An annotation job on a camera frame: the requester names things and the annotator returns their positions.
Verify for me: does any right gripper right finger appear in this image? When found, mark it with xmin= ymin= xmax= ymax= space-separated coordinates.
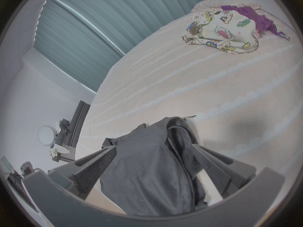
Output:
xmin=191 ymin=144 xmax=256 ymax=196

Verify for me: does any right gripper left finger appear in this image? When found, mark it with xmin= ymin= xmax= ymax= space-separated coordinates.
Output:
xmin=71 ymin=145 xmax=117 ymax=194

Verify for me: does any black T-shirt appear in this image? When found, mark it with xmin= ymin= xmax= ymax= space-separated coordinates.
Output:
xmin=99 ymin=115 xmax=209 ymax=217

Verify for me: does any bed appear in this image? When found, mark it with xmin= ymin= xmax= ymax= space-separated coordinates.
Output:
xmin=74 ymin=0 xmax=303 ymax=212

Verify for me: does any black low cabinet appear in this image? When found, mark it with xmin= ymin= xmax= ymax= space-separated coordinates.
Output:
xmin=51 ymin=100 xmax=91 ymax=163

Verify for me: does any round white fan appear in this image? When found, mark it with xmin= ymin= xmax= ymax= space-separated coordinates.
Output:
xmin=37 ymin=125 xmax=57 ymax=146

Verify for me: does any blue-green curtain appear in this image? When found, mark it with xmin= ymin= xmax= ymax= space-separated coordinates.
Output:
xmin=33 ymin=0 xmax=125 ymax=93
xmin=48 ymin=0 xmax=204 ymax=54

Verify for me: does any white printed garment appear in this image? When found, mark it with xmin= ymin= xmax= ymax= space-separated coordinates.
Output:
xmin=182 ymin=6 xmax=259 ymax=55

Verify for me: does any purple satin garment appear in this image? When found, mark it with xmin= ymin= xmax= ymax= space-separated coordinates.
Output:
xmin=221 ymin=6 xmax=290 ymax=40

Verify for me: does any pale pink pillow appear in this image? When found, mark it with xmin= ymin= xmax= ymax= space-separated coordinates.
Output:
xmin=191 ymin=0 xmax=261 ymax=12

